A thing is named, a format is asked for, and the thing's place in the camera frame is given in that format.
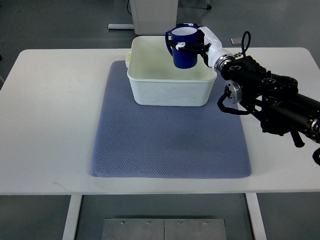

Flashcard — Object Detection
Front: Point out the small grey floor plate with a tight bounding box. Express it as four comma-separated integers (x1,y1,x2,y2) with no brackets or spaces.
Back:
230,37,245,46

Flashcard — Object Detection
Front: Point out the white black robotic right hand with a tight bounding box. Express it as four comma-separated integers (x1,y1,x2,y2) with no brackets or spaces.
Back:
176,23,235,71

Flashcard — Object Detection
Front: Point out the white plastic box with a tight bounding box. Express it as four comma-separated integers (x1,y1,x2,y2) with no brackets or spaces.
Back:
126,36,217,107

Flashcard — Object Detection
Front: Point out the blue mug white inside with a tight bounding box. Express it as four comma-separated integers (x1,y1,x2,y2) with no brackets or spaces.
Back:
165,25,199,69

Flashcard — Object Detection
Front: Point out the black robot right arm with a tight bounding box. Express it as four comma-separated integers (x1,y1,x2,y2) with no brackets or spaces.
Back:
217,31,320,148

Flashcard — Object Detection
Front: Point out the white table leg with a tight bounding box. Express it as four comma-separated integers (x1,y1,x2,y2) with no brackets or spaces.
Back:
245,193,267,240
62,195,82,240

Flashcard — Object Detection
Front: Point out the blue quilted mat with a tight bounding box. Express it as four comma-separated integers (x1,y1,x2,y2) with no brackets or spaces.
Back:
90,61,252,179

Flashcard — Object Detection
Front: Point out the white table right leg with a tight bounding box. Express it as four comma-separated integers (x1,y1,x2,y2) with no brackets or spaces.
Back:
245,193,267,240

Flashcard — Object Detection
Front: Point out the white table left leg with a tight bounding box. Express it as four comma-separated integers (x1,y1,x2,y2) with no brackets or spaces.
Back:
62,195,82,240

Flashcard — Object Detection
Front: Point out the grey metal floor bar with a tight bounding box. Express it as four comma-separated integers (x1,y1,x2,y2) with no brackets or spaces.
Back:
107,23,134,30

